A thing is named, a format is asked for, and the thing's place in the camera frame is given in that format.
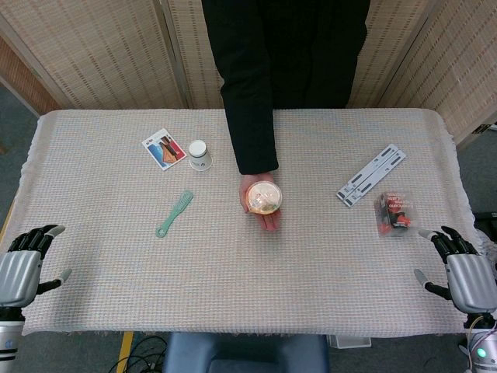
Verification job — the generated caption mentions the person's black torso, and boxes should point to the person's black torso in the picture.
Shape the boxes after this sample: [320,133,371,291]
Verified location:
[200,0,370,110]

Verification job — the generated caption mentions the clear round food container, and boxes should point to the clear round food container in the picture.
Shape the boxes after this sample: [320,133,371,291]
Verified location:
[246,181,283,215]

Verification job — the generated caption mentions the person's black sleeved forearm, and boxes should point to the person's black sleeved forearm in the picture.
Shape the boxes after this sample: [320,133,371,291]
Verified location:
[215,58,280,176]

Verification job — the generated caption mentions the clear bag of red items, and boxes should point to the clear bag of red items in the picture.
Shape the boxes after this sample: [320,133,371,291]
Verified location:
[374,190,419,239]

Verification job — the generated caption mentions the colourful printed card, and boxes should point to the colourful printed card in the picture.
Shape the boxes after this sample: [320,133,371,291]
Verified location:
[141,127,188,172]

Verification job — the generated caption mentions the white box under table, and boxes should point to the white box under table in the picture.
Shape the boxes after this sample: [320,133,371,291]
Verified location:
[327,334,372,349]

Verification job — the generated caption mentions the green plastic comb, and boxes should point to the green plastic comb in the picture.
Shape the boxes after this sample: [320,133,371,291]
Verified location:
[155,190,194,239]

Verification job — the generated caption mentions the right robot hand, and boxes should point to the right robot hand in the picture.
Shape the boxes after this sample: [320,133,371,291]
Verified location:
[413,225,497,315]

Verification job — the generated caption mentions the white paper cup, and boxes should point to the white paper cup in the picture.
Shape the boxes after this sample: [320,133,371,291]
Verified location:
[188,139,215,172]

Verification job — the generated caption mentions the person's bare hand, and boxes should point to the person's bare hand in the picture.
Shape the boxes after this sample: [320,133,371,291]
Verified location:
[238,174,281,233]

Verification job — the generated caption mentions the blue padded robot base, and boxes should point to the blue padded robot base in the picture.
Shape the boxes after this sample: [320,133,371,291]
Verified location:
[162,332,331,373]

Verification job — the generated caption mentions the woven checked tablecloth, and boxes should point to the woven checked tablecloth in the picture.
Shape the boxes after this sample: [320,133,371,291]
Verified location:
[21,108,486,337]

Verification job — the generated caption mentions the white flat folding stand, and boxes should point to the white flat folding stand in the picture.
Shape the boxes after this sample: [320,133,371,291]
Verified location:
[335,143,408,209]

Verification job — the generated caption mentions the black floor cables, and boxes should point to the black floor cables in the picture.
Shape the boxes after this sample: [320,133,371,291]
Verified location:
[123,335,169,373]

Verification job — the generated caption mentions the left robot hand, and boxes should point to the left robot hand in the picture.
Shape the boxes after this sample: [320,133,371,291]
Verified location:
[0,224,73,307]

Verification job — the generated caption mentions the woven bamboo folding screen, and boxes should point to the woven bamboo folding screen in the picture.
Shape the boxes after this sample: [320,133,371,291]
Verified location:
[0,0,497,145]

